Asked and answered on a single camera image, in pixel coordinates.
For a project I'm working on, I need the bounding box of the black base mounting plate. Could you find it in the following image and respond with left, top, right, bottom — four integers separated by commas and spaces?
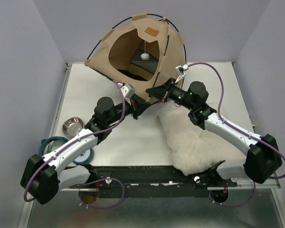
72, 165, 237, 199

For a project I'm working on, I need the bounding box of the beige pet tent fabric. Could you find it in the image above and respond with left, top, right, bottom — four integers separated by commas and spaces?
85, 16, 186, 104

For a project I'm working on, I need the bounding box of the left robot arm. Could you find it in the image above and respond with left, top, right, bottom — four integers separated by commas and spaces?
20, 96, 151, 204

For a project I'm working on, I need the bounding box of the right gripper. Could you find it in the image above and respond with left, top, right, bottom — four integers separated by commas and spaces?
146, 77, 195, 111

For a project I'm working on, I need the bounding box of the white fluffy pillow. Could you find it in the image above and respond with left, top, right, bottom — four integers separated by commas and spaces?
159, 103, 245, 176

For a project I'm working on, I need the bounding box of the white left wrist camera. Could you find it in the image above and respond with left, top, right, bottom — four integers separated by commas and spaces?
117, 81, 135, 99

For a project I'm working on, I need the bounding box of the aluminium rail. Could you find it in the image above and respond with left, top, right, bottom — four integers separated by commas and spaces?
236, 178, 281, 189

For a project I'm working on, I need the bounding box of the teal double bowl stand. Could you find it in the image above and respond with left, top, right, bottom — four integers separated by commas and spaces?
39, 136, 95, 165

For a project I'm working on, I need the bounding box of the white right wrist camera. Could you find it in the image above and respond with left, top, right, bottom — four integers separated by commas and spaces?
175, 64, 189, 84

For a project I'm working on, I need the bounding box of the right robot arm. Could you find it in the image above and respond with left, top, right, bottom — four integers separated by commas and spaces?
146, 78, 282, 186

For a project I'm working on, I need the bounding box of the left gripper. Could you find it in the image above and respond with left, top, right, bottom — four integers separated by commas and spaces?
107, 95, 152, 125

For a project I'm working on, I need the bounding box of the steel pet bowl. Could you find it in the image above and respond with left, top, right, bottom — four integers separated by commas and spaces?
62, 117, 84, 138

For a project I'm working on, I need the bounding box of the white pompom toy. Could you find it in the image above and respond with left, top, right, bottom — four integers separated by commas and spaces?
140, 52, 150, 61

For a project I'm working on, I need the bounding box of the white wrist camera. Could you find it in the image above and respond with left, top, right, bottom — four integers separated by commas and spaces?
175, 64, 189, 84
117, 81, 135, 99

